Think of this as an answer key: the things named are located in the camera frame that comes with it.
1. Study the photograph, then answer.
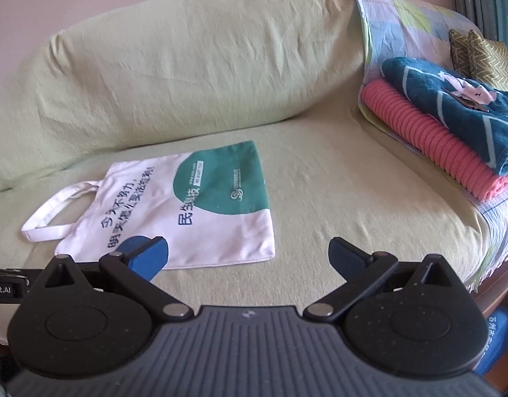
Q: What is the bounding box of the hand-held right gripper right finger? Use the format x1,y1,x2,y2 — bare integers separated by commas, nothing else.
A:
303,237,466,323

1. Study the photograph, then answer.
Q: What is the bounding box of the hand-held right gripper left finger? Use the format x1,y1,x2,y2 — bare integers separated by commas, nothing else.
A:
30,236,193,322

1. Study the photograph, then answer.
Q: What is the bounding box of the white and green shopping bag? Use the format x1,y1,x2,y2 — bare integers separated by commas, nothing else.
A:
21,141,276,272

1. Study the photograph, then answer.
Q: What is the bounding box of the pink ribbed folded blanket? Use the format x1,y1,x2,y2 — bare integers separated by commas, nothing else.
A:
360,80,508,201

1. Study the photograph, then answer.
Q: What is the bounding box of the blue printed object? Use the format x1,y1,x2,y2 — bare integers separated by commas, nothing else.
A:
476,305,508,378

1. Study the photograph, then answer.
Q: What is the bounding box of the teal patterned folded blanket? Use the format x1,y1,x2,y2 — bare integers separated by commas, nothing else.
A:
380,57,508,177

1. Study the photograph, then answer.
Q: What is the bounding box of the olive zigzag patterned cushion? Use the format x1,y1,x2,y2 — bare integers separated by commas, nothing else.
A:
448,29,476,80
466,29,508,92

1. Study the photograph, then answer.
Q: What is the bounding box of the pastel patchwork blanket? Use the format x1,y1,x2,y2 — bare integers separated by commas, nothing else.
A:
344,0,508,294

